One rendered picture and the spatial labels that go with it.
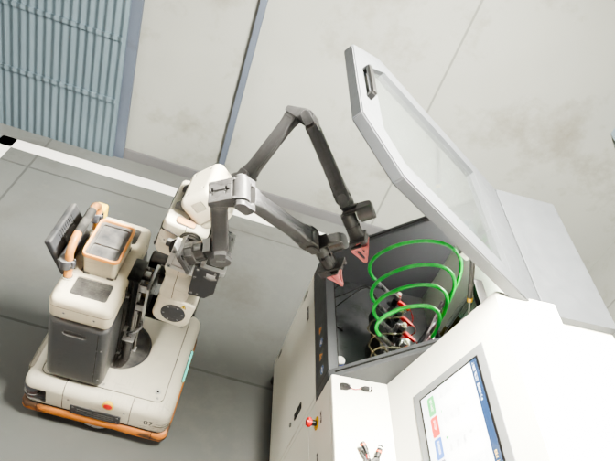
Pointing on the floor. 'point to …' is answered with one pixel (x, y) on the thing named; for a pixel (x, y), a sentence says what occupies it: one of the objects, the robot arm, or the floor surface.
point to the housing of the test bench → (566, 292)
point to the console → (530, 418)
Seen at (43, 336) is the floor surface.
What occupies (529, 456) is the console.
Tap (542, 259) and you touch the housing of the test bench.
